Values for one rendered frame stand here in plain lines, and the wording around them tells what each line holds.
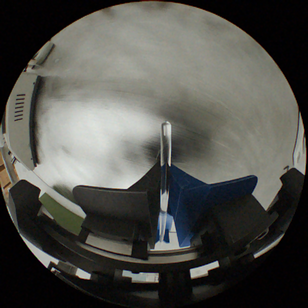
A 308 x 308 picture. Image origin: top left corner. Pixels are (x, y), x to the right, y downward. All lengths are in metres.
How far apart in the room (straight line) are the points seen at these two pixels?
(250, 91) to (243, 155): 0.09
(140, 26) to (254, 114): 0.18
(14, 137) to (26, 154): 0.05
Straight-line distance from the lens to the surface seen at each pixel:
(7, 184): 2.72
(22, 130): 0.24
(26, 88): 0.24
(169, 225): 0.17
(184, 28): 0.16
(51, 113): 0.18
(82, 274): 3.04
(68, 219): 0.28
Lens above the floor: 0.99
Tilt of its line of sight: 69 degrees down
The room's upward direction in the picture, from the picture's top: 174 degrees counter-clockwise
